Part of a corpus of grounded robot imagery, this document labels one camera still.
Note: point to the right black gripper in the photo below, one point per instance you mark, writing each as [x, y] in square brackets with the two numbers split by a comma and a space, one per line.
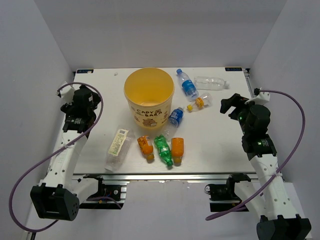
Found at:
[233, 101]

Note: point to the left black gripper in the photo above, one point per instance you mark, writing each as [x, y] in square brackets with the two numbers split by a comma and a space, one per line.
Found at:
[67, 108]

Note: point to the small bottle yellow cap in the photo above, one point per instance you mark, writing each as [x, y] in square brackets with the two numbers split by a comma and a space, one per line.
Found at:
[200, 103]

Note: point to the clear plastic bottle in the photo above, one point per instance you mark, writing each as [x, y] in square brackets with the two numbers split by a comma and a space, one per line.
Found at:
[211, 83]

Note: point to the blue label water bottle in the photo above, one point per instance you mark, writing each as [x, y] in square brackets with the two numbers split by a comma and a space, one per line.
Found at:
[187, 85]

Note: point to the clear bottle white label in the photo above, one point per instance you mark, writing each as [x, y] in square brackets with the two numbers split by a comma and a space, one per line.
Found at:
[118, 148]

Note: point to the blue label bottle white cap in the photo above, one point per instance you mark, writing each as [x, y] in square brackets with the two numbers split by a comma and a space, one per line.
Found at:
[173, 122]

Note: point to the orange plastic bottle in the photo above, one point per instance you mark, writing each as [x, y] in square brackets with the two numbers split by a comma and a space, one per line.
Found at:
[177, 150]

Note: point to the orange bottle patterned label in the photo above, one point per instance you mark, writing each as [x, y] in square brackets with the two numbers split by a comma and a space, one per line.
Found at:
[146, 148]

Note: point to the green plastic bottle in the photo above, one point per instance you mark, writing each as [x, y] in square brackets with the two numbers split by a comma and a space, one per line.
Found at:
[164, 150]

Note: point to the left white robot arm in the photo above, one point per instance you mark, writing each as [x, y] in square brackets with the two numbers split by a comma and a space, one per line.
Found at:
[58, 196]

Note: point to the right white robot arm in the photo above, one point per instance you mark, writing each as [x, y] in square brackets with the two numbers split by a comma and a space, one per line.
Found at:
[278, 218]

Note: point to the yellow capybara plastic bin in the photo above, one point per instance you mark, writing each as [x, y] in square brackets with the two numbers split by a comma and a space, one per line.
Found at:
[149, 93]

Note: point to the right blue corner sticker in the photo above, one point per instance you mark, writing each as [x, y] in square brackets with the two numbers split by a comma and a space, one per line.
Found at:
[233, 69]

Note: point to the blue corner sticker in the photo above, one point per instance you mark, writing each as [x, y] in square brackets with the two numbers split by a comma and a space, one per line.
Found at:
[233, 69]
[84, 71]

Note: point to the left blue corner sticker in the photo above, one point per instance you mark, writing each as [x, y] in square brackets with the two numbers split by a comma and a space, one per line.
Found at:
[84, 71]

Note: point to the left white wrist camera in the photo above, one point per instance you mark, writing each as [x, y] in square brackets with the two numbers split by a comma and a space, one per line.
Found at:
[66, 94]

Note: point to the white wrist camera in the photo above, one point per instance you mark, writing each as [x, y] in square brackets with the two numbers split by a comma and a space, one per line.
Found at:
[260, 97]
[66, 94]

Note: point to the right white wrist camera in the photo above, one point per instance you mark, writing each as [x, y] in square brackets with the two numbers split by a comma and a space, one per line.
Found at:
[260, 97]

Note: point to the aluminium table front rail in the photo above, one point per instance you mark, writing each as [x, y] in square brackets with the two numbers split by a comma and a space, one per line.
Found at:
[156, 176]

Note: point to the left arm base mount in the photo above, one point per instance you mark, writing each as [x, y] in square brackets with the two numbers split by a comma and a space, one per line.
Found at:
[110, 194]

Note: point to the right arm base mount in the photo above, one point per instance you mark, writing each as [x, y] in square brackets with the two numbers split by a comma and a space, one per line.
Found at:
[222, 196]

